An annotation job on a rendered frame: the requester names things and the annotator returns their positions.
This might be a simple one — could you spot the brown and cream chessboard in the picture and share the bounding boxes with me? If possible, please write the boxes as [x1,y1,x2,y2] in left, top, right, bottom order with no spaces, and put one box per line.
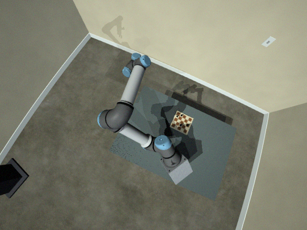
[170,111,193,135]

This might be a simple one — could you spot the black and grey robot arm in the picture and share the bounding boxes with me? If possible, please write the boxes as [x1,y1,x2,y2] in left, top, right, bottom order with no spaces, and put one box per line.
[97,53,181,168]

